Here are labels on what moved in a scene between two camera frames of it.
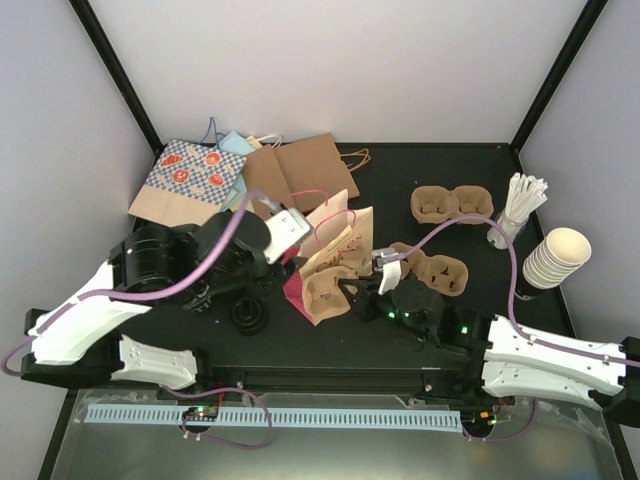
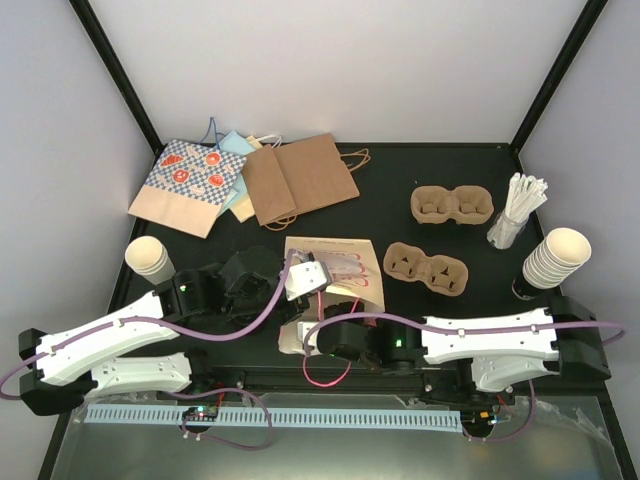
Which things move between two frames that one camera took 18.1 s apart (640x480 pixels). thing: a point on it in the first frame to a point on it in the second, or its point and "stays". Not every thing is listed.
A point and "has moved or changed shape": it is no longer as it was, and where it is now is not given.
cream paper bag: (255, 142) stays
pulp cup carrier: (432, 204) stays
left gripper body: (269, 284) to (285, 316)
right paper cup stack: (555, 258) stays
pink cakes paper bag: (341, 245) has moved or changed shape
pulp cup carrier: (441, 273) stays
